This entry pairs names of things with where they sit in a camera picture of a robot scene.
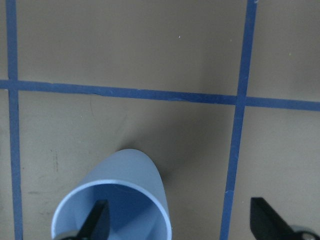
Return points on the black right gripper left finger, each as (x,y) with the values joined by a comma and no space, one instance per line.
(97,224)

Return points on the blue cup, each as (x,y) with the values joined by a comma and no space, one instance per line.
(131,183)

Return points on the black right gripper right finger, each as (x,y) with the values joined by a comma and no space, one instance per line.
(267,224)

